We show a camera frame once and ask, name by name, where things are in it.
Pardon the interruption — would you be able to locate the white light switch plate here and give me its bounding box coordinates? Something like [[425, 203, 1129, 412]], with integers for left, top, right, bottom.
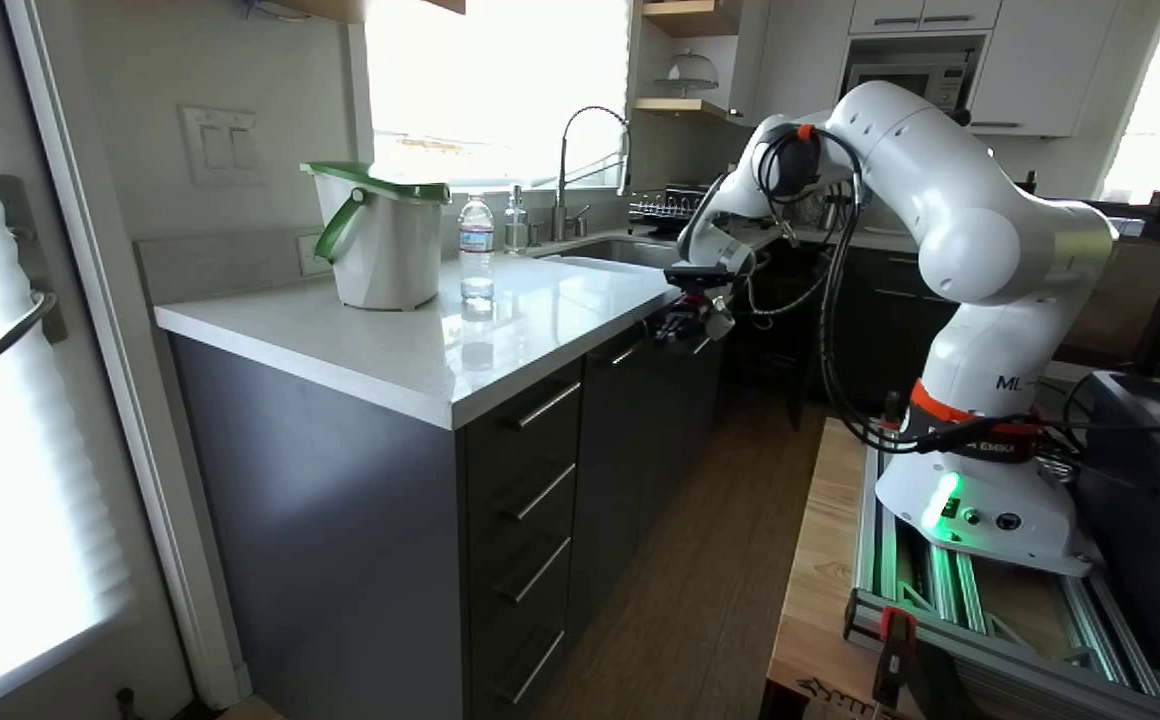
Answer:
[[178, 104, 267, 186]]

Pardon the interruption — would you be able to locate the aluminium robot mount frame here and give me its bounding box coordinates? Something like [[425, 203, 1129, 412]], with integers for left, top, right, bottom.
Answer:
[[844, 416, 1160, 720]]

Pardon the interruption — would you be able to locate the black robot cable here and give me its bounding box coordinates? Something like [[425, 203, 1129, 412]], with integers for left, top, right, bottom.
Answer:
[[684, 123, 1078, 462]]

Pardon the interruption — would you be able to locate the bright kitchen window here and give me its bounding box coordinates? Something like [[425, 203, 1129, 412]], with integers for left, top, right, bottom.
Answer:
[[364, 0, 638, 191]]

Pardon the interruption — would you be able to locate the brown cardboard box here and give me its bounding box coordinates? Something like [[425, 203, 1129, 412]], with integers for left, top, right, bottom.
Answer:
[[1071, 234, 1160, 372]]

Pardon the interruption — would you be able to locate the chrome arched faucet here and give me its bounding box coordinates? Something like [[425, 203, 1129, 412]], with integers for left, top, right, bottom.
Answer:
[[551, 99, 638, 247]]

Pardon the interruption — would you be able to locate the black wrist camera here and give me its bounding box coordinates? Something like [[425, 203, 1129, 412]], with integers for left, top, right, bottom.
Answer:
[[659, 256, 750, 296]]

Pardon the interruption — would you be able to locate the built-in microwave oven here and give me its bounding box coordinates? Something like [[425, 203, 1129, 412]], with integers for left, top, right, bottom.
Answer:
[[840, 37, 988, 131]]

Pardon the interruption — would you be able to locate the dark counter cabinet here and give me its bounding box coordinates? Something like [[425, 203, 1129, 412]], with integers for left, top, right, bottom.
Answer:
[[157, 271, 744, 720]]

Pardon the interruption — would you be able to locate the metal drawer handle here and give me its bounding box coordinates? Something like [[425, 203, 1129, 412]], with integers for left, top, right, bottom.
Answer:
[[514, 532, 575, 607], [509, 632, 568, 706], [514, 460, 581, 524], [514, 378, 590, 431]]

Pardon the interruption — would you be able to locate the white cabinet beside microwave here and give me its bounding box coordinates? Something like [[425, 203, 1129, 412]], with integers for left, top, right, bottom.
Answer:
[[849, 0, 1123, 139]]

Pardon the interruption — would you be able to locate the wooden wall shelf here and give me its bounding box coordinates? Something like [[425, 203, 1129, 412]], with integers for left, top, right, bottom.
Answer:
[[634, 0, 751, 131]]

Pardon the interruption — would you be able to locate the white glass door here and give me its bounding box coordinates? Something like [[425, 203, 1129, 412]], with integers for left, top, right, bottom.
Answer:
[[0, 0, 254, 720]]

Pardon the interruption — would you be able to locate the white and green pitcher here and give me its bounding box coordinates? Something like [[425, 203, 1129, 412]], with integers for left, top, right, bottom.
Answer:
[[298, 156, 457, 317]]

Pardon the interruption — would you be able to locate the clear plastic water bottle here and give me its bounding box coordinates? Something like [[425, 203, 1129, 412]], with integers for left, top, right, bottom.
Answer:
[[457, 191, 502, 323]]

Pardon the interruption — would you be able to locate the dark corner cabinet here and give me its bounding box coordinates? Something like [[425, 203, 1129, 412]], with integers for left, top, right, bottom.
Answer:
[[726, 234, 943, 416]]

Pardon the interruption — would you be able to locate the kitchen sink basin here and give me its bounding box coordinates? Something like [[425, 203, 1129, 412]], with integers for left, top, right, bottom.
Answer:
[[533, 231, 684, 271]]

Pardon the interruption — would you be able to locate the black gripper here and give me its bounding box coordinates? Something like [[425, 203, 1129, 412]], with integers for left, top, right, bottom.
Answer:
[[653, 288, 744, 350]]

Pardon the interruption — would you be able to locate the silver door lever handle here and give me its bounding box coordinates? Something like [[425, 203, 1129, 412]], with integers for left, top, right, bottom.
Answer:
[[0, 170, 74, 363]]

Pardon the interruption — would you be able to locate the red black clamp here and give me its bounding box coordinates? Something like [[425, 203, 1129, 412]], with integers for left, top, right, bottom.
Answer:
[[872, 604, 917, 710]]

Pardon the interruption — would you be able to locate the clear glass soap dispenser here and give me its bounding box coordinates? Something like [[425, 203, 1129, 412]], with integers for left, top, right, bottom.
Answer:
[[502, 179, 533, 259]]

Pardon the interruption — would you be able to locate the wooden robot platform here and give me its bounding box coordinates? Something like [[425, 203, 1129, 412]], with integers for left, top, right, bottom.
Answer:
[[755, 412, 1078, 720]]

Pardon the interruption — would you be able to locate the grey countertop appliance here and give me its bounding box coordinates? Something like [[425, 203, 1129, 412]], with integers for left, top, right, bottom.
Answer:
[[629, 179, 713, 228]]

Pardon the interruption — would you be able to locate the long metal door handle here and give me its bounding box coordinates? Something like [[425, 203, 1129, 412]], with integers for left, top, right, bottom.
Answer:
[[610, 337, 656, 372]]

